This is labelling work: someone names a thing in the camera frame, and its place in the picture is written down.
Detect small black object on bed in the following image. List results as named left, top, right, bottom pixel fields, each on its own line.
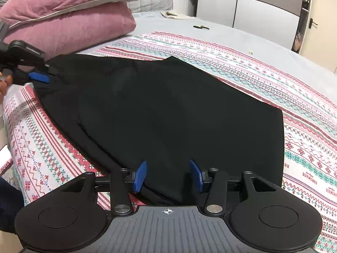
left=193, top=25, right=210, bottom=30

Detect patterned red green blanket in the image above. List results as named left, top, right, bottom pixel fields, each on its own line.
left=1, top=32, right=336, bottom=252

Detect grey bed sheet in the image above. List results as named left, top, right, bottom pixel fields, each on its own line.
left=79, top=10, right=337, bottom=106

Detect white grey wardrobe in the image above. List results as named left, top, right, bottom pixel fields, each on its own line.
left=197, top=0, right=304, bottom=49

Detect beige cloth on bed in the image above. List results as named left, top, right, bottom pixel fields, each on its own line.
left=160, top=10, right=194, bottom=20

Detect black pants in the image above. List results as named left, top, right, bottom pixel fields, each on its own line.
left=33, top=54, right=285, bottom=205

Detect left hand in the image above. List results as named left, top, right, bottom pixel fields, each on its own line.
left=0, top=73, right=13, bottom=104

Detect cream door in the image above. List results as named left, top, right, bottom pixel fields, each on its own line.
left=300, top=0, right=337, bottom=74

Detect lower pink pillow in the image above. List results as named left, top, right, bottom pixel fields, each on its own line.
left=4, top=2, right=136, bottom=60

